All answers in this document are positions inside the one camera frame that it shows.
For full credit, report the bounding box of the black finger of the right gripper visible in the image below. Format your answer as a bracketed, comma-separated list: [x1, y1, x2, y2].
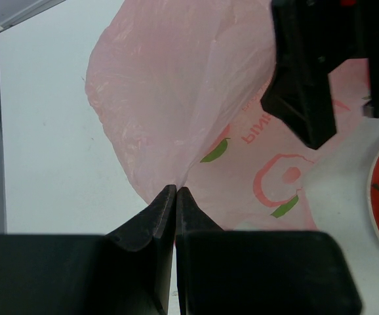
[261, 53, 336, 150]

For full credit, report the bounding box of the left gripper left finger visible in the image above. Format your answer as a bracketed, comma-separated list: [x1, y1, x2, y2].
[0, 185, 176, 314]

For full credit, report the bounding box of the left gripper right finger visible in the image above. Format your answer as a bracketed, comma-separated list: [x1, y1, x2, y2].
[175, 187, 363, 314]

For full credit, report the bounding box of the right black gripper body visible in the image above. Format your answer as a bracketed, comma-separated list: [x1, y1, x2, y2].
[269, 0, 379, 66]

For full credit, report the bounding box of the pink plastic bag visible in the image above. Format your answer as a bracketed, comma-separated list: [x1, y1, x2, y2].
[85, 1, 370, 230]

